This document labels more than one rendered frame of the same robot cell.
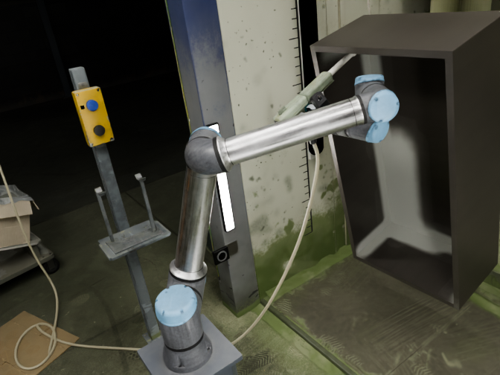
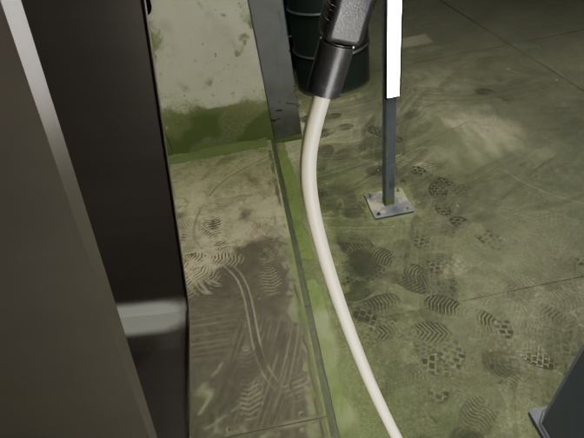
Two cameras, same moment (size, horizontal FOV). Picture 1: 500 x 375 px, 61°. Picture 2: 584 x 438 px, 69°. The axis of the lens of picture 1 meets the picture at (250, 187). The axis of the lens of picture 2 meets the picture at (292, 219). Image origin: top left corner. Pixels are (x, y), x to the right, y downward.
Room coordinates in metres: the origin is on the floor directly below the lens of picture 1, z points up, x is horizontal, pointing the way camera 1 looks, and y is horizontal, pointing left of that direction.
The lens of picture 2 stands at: (1.95, -0.14, 1.45)
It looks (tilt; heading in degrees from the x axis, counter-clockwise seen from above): 41 degrees down; 211
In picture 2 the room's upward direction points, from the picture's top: 11 degrees counter-clockwise
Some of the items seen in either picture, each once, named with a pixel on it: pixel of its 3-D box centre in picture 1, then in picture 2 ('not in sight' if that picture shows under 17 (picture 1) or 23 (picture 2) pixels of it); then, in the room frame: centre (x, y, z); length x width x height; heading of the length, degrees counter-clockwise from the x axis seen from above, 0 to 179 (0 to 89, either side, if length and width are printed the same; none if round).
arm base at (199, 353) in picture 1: (185, 343); not in sight; (1.23, 0.32, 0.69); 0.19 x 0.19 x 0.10
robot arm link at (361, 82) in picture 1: (370, 94); not in sight; (1.34, -0.42, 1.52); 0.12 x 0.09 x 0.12; 176
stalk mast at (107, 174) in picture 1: (121, 222); not in sight; (2.03, 0.71, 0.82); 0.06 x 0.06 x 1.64; 32
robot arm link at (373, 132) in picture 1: (367, 126); not in sight; (1.36, -0.42, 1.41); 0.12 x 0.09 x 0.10; 36
